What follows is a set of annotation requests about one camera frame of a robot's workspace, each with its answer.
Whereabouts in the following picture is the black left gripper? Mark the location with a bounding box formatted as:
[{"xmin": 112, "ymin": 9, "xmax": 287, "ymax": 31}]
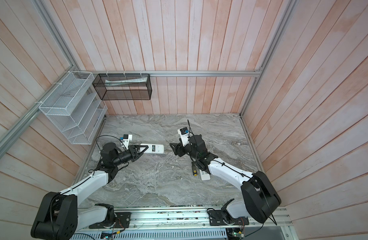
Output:
[{"xmin": 112, "ymin": 144, "xmax": 149, "ymax": 166}]

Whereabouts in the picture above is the white remote with green screen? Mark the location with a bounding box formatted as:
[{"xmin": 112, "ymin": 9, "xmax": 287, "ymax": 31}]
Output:
[{"xmin": 141, "ymin": 144, "xmax": 165, "ymax": 154}]

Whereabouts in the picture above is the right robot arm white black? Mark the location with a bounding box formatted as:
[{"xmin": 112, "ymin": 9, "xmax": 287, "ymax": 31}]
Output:
[{"xmin": 170, "ymin": 134, "xmax": 281, "ymax": 224}]

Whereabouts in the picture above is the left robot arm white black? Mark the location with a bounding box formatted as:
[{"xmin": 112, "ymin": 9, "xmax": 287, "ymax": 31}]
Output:
[{"xmin": 31, "ymin": 143, "xmax": 149, "ymax": 240}]

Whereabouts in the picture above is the white air conditioner remote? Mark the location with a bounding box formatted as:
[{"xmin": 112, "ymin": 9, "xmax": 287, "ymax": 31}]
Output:
[{"xmin": 200, "ymin": 170, "xmax": 211, "ymax": 181}]

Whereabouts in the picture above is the white paper in basket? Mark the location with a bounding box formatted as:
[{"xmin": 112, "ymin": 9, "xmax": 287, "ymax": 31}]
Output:
[{"xmin": 104, "ymin": 77, "xmax": 148, "ymax": 87}]

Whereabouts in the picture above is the green circuit board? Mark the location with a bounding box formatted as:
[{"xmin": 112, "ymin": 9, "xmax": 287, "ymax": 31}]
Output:
[{"xmin": 100, "ymin": 232, "xmax": 116, "ymax": 240}]

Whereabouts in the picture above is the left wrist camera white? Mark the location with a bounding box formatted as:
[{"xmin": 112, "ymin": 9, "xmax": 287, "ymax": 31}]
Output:
[{"xmin": 120, "ymin": 135, "xmax": 132, "ymax": 150}]

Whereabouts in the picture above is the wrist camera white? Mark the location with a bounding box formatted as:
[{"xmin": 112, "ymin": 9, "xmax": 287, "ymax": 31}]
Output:
[
  {"xmin": 120, "ymin": 135, "xmax": 132, "ymax": 150},
  {"xmin": 178, "ymin": 127, "xmax": 190, "ymax": 147}
]

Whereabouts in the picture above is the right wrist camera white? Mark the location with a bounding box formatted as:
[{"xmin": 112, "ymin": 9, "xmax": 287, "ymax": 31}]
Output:
[{"xmin": 178, "ymin": 127, "xmax": 190, "ymax": 147}]

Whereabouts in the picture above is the black mesh wall basket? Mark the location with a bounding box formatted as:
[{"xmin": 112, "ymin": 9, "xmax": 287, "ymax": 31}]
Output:
[{"xmin": 93, "ymin": 73, "xmax": 153, "ymax": 101}]

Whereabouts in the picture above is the aluminium mounting rail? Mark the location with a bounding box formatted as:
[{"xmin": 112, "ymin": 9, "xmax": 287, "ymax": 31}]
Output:
[{"xmin": 75, "ymin": 206, "xmax": 293, "ymax": 234}]

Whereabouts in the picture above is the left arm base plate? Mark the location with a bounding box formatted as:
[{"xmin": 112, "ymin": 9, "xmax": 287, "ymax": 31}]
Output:
[{"xmin": 89, "ymin": 212, "xmax": 131, "ymax": 229}]

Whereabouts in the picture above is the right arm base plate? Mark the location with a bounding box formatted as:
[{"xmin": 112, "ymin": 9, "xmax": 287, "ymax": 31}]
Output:
[{"xmin": 207, "ymin": 208, "xmax": 250, "ymax": 227}]

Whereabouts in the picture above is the white mesh wall shelf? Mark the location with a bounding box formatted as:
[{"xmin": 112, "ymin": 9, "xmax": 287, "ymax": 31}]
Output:
[{"xmin": 39, "ymin": 71, "xmax": 107, "ymax": 145}]

